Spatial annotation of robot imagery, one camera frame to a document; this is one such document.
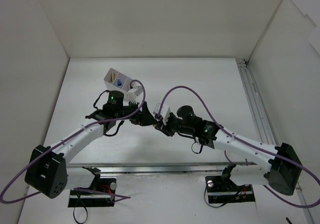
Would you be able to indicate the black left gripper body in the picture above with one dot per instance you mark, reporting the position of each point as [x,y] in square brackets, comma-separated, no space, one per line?
[139,116]

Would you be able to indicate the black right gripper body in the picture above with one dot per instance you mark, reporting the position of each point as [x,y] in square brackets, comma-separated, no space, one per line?
[164,127]

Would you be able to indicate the blue white correction pen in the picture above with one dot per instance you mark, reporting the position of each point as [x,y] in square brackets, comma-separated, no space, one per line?
[119,83]

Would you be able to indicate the yellow highlighter pen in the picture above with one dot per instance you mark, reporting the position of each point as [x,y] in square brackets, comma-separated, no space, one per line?
[113,77]

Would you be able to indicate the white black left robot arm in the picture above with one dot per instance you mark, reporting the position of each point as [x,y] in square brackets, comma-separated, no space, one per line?
[47,171]

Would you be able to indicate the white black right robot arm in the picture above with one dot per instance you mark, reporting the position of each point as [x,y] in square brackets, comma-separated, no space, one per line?
[277,162]

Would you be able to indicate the white divided organizer box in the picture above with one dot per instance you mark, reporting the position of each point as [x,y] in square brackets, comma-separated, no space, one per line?
[126,81]

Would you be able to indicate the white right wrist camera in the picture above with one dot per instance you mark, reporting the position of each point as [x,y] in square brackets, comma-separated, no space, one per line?
[163,113]

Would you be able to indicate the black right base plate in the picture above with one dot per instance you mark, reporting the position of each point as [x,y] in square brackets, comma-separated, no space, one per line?
[220,192]

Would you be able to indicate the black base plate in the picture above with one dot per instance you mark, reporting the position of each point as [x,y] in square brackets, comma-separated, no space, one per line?
[99,198]
[220,192]

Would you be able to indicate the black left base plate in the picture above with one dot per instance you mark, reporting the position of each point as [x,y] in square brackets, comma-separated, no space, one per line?
[99,198]

